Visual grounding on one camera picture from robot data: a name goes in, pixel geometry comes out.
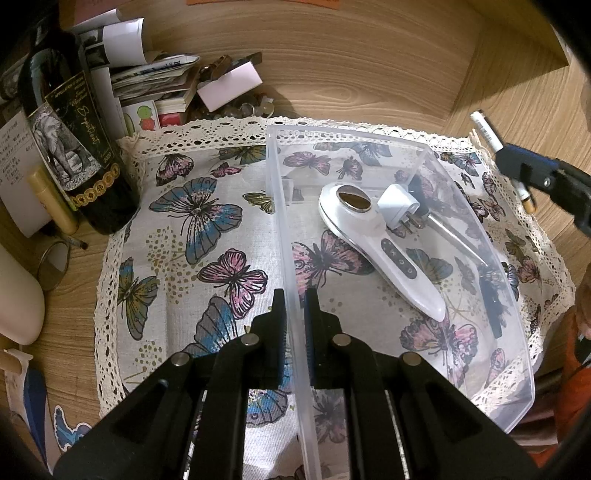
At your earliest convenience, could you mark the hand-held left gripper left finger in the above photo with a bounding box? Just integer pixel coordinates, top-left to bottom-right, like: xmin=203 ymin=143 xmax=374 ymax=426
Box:
xmin=54 ymin=289 xmax=291 ymax=480

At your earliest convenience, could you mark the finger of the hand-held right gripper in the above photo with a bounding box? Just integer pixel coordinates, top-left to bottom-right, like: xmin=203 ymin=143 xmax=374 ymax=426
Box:
xmin=496 ymin=143 xmax=591 ymax=228

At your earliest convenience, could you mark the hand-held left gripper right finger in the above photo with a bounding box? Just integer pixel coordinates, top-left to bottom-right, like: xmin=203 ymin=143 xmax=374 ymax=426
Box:
xmin=304 ymin=289 xmax=539 ymax=480

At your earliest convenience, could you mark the white marker pen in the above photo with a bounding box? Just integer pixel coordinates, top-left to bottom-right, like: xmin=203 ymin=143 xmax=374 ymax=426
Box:
xmin=470 ymin=110 xmax=537 ymax=214

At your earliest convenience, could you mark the clear plastic storage box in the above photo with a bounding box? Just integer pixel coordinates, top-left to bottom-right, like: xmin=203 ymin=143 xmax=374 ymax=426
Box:
xmin=266 ymin=124 xmax=537 ymax=480

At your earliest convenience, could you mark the butterfly print lace cloth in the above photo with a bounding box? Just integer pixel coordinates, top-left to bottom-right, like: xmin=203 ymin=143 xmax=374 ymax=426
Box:
xmin=93 ymin=117 xmax=578 ymax=480

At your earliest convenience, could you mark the white handheld massager device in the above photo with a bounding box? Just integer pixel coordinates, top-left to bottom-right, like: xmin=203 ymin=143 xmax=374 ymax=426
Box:
xmin=318 ymin=182 xmax=448 ymax=322

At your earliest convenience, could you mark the white plug adapter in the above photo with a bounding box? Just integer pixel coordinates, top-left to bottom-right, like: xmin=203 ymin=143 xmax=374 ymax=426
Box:
xmin=377 ymin=183 xmax=428 ymax=232

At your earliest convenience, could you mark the person's orange clothing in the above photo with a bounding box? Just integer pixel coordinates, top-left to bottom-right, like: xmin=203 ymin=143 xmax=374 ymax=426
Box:
xmin=553 ymin=307 xmax=591 ymax=459

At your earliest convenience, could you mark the blue animal sticker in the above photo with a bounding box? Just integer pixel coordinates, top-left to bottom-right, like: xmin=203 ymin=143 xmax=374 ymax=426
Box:
xmin=52 ymin=405 xmax=94 ymax=452

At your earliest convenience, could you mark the pile of coins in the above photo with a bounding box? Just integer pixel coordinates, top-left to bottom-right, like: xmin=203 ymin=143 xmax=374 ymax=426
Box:
xmin=193 ymin=54 xmax=276 ymax=121

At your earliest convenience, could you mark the small round mirror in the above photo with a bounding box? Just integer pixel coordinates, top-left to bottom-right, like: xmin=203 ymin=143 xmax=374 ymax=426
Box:
xmin=36 ymin=239 xmax=89 ymax=292

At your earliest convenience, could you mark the white folded card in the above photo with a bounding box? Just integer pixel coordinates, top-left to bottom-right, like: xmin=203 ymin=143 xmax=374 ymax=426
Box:
xmin=198 ymin=61 xmax=262 ymax=112

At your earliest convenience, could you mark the fruit sticker sheet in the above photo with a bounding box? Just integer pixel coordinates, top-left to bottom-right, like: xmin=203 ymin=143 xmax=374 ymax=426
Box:
xmin=120 ymin=98 xmax=191 ymax=138

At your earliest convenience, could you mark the cream plastic bottle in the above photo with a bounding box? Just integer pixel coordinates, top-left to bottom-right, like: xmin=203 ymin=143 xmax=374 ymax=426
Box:
xmin=0 ymin=242 xmax=46 ymax=347

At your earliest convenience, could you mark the yellow lip balm tube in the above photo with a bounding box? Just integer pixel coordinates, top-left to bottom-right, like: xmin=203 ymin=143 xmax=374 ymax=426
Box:
xmin=25 ymin=167 xmax=79 ymax=234

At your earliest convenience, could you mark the pile of papers and cards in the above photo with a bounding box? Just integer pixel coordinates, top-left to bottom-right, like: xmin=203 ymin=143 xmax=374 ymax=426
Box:
xmin=73 ymin=17 xmax=204 ymax=126

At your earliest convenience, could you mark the white handwritten note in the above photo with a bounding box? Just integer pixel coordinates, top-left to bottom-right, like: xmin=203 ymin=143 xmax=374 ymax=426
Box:
xmin=0 ymin=110 xmax=52 ymax=239

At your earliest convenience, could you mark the dark wine bottle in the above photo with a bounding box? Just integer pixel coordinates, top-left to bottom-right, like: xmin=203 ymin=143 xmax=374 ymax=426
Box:
xmin=17 ymin=27 xmax=140 ymax=236

